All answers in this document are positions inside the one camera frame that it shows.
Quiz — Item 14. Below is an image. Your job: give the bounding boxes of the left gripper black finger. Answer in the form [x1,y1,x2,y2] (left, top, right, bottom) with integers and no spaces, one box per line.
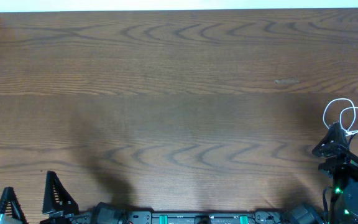
[42,170,79,217]
[0,187,27,224]

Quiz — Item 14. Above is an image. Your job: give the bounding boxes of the white USB cable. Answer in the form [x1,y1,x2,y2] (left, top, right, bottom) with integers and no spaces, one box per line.
[322,98,358,147]

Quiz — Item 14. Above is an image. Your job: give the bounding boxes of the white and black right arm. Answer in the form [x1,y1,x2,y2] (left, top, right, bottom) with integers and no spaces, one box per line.
[280,122,358,224]

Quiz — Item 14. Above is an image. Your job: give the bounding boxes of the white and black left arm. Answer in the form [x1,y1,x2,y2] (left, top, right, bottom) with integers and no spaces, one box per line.
[0,171,128,224]

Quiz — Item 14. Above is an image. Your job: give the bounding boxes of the black loose table cable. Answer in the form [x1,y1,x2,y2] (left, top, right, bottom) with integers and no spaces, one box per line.
[347,126,358,147]

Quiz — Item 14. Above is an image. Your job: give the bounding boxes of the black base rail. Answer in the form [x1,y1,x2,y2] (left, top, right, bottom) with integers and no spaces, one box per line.
[124,211,285,224]

